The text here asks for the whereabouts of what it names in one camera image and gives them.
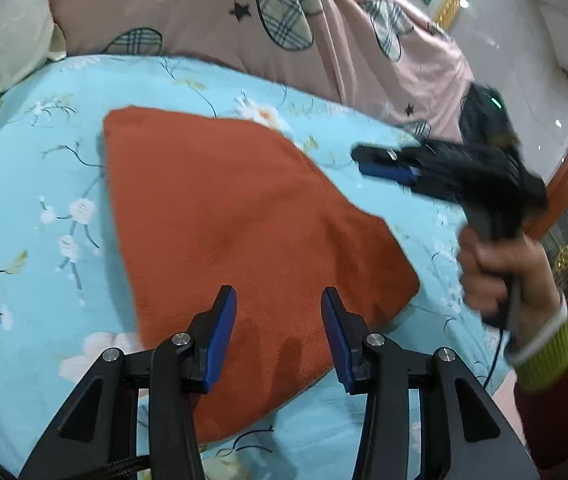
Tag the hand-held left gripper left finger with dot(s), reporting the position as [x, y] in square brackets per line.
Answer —
[221, 340]

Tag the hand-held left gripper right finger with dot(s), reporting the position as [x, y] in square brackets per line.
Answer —
[336, 345]

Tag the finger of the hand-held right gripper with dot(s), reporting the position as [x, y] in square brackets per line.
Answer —
[388, 172]
[388, 154]

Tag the orange knit sweater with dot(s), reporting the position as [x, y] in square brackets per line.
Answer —
[224, 220]

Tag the person's right hand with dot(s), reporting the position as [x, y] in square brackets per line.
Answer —
[488, 270]

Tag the white wristband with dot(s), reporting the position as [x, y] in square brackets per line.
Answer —
[543, 337]

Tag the pink bed sheet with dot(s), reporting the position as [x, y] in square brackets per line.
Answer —
[502, 400]

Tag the pink quilt with plaid hearts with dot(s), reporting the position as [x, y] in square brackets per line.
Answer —
[189, 10]

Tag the blue floral bedsheet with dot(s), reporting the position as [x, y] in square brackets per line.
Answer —
[29, 160]

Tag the cream pillow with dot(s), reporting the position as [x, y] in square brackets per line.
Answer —
[4, 50]

